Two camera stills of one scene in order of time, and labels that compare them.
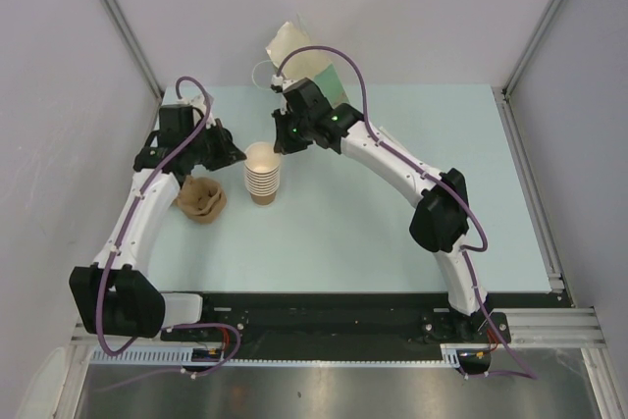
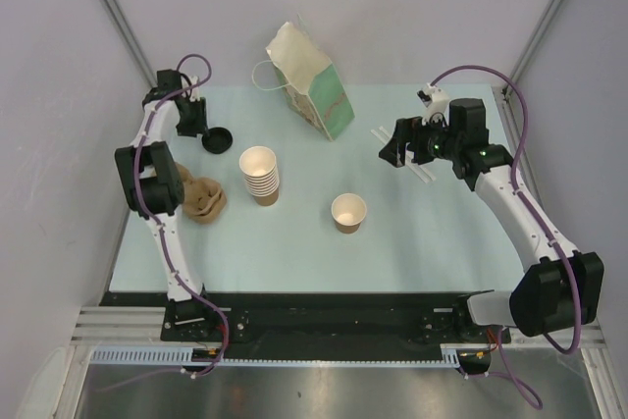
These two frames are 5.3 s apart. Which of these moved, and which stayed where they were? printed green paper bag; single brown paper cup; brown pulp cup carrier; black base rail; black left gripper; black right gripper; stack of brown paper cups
Moved: black right gripper; single brown paper cup; black left gripper
Stayed: black base rail; stack of brown paper cups; printed green paper bag; brown pulp cup carrier
